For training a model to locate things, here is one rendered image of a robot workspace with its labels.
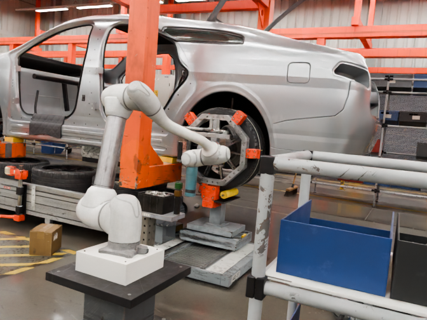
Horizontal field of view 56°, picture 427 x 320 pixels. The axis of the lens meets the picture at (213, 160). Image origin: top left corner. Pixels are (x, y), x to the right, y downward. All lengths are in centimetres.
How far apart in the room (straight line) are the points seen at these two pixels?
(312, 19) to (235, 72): 964
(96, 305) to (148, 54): 178
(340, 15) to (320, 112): 972
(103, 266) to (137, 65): 159
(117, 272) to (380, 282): 134
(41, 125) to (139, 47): 171
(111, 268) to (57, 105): 346
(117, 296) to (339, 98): 201
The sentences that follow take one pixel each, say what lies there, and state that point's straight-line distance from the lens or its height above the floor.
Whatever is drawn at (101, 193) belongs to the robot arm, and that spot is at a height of 66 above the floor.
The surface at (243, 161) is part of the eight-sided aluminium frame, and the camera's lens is 307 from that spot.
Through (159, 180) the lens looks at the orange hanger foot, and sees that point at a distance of 331.
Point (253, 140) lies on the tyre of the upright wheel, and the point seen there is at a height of 95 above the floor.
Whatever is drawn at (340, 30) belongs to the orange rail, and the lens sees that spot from 906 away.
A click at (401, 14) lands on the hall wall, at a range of 1242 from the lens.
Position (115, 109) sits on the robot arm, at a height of 108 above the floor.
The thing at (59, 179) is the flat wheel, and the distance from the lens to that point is 387.
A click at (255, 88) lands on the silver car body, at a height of 134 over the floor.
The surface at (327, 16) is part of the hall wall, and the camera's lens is 1270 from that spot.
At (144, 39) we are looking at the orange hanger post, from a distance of 306.
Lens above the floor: 105
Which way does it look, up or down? 5 degrees down
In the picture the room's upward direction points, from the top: 5 degrees clockwise
